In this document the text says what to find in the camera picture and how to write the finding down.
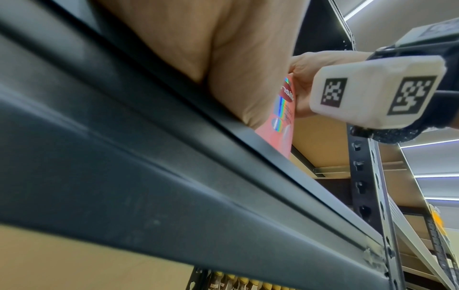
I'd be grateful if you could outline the person's right hand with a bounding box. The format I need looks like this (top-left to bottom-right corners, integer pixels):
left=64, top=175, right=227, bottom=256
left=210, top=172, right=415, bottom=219
left=288, top=50, right=374, bottom=118

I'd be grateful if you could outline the person's left hand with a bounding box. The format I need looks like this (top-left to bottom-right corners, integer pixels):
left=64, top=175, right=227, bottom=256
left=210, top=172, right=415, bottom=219
left=93, top=0, right=311, bottom=129

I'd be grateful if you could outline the large pink shampoo bottle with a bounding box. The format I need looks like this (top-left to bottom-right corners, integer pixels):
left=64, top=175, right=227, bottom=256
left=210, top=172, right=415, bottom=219
left=255, top=73, right=298, bottom=159

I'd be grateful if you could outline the row of gold-capped brown bottles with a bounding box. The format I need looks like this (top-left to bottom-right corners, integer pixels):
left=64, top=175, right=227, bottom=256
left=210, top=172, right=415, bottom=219
left=208, top=270, right=298, bottom=290

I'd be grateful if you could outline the right wristband with marker tags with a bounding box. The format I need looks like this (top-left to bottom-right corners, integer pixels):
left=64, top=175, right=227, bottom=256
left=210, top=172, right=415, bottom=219
left=350, top=17, right=459, bottom=144

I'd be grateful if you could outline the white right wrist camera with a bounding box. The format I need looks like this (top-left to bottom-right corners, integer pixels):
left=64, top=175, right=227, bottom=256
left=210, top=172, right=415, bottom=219
left=308, top=55, right=447, bottom=129

